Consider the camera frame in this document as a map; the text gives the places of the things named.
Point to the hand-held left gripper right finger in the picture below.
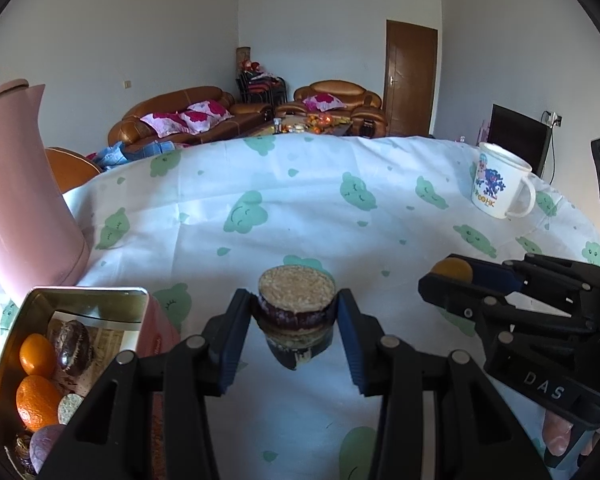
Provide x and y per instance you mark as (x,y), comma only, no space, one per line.
(352,345)

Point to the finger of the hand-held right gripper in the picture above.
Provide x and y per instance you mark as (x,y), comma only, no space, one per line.
(497,277)
(460,297)

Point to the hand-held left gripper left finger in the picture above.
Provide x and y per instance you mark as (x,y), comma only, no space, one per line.
(235,340)

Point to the small yellow fruit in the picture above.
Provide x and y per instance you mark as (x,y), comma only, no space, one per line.
(452,267)

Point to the pink metal tin box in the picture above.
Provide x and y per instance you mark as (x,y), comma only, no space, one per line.
(95,305)

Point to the dark brown wrinkled fruit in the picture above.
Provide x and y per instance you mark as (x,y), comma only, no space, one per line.
(70,347)

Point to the smooth orange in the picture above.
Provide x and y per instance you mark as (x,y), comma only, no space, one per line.
(37,355)

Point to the large orange tangerine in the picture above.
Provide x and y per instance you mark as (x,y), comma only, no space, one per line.
(37,402)

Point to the large round purple fruit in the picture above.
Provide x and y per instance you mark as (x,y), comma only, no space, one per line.
(47,447)

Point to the person's right hand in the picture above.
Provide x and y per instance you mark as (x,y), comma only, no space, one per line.
(557,435)

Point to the white mug with blue print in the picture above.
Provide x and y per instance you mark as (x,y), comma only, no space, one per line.
(495,185)

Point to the printed paper leaflet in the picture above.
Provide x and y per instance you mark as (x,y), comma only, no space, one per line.
(115,340)

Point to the white tablecloth with green clouds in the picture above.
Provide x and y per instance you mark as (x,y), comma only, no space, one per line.
(305,210)

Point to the black television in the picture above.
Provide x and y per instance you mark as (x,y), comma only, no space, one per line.
(517,135)

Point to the brown leather armchair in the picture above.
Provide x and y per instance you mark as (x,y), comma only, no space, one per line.
(365,107)

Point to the brown wooden door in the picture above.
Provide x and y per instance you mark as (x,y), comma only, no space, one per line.
(410,80)

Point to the blue clothes pile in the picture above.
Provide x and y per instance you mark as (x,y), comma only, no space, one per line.
(115,152)

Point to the cluttered coffee table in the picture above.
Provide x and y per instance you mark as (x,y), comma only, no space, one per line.
(305,127)

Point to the pink floral pillow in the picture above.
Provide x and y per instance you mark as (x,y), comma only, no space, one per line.
(322,102)
(205,115)
(162,122)

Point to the brown leather sofa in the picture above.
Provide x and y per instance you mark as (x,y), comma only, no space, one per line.
(130,130)

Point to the orange leather chair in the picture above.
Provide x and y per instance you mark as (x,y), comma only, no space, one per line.
(70,170)

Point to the stack of dark chairs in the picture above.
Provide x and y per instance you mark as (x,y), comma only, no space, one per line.
(260,87)

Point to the pink electric kettle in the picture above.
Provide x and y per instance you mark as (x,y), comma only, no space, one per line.
(20,185)

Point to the wall socket with plug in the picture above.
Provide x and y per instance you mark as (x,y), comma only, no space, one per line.
(554,119)

